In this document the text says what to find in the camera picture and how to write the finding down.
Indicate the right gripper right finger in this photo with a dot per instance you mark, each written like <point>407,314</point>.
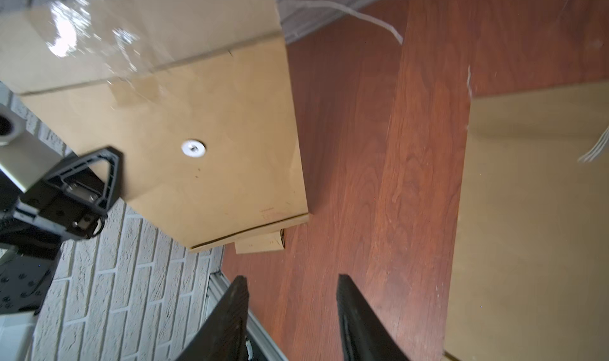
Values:
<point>363,336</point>

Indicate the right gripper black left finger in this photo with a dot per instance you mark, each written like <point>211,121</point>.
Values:
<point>220,338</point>

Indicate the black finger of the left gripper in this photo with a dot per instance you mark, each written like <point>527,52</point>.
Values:
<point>74,176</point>

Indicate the brown kraft file bag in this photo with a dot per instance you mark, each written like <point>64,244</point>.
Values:
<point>530,268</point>

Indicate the aluminium rail frame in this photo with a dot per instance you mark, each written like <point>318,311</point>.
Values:
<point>258,343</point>

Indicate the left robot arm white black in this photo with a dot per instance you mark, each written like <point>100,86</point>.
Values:
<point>30,261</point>

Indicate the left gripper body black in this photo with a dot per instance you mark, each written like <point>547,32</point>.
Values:
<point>72,212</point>

